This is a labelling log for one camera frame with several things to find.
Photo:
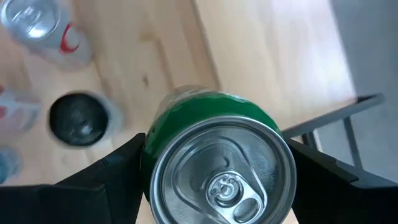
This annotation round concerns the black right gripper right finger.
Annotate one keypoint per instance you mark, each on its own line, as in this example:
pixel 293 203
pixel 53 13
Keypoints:
pixel 342 199

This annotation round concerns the green Sprite can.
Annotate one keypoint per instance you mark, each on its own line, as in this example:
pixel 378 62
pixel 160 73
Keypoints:
pixel 217 174

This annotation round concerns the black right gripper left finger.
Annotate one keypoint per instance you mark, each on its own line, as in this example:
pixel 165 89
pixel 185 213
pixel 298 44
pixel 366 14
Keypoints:
pixel 93 193

